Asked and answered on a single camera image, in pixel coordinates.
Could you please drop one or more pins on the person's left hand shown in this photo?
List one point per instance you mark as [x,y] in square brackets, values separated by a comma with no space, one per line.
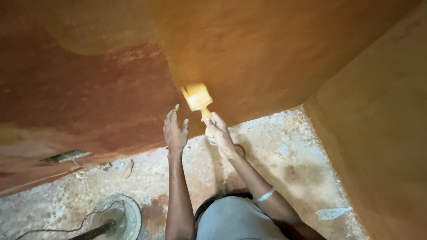
[174,133]

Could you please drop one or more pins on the person's right hand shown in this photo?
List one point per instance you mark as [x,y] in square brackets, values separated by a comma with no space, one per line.
[222,138]

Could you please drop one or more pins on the yellow paint-covered paintbrush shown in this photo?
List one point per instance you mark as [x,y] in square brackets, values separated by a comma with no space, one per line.
[197,97]

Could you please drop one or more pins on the small wood scrap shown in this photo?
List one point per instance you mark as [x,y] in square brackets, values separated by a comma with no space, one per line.
[128,169]

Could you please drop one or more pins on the black curved band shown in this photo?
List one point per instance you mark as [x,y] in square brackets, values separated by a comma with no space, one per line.
[208,202]

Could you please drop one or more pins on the small rubble piece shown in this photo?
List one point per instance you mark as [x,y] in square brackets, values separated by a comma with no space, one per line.
[106,165]

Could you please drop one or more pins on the person's grey shorts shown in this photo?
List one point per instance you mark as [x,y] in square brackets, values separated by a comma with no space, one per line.
[235,218]

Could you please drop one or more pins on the round metal pan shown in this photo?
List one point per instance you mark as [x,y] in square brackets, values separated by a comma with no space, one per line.
[128,213]

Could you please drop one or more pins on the white paper scrap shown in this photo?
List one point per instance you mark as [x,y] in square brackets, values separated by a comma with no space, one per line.
[333,213]

